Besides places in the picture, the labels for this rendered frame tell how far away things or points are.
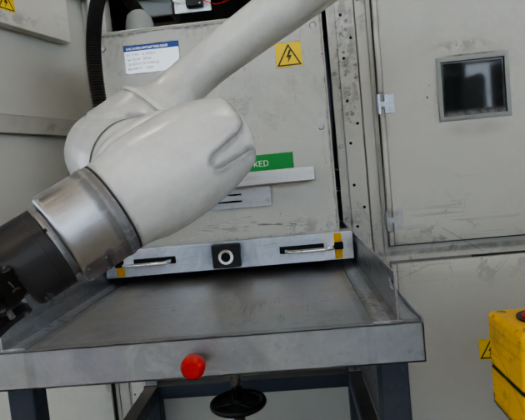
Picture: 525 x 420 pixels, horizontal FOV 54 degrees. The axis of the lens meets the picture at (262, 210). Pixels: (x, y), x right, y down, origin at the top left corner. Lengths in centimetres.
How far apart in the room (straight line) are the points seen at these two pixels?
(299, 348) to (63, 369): 33
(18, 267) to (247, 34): 36
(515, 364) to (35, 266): 43
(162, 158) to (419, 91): 102
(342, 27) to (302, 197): 51
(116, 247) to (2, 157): 80
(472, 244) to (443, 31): 55
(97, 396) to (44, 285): 113
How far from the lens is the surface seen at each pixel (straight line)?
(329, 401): 150
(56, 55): 141
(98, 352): 77
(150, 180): 45
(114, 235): 45
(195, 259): 112
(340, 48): 140
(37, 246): 45
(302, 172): 106
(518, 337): 52
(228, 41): 63
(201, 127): 47
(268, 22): 62
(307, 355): 73
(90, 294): 111
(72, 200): 45
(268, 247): 110
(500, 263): 147
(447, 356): 149
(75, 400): 160
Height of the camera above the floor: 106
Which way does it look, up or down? 4 degrees down
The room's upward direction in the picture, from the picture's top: 5 degrees counter-clockwise
